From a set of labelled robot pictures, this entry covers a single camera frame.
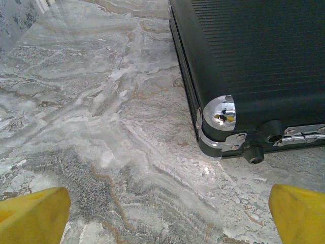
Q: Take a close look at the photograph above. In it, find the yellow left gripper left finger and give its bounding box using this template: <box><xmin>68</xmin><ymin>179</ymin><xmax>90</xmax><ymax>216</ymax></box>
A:
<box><xmin>0</xmin><ymin>187</ymin><xmax>72</xmax><ymax>244</ymax></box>

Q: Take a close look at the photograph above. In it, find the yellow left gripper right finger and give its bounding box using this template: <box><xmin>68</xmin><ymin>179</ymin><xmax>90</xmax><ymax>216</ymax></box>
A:
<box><xmin>268</xmin><ymin>184</ymin><xmax>325</xmax><ymax>244</ymax></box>

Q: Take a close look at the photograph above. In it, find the black ribbed hard case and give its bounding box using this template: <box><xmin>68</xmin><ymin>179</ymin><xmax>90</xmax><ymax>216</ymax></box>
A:
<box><xmin>168</xmin><ymin>0</ymin><xmax>325</xmax><ymax>165</ymax></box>

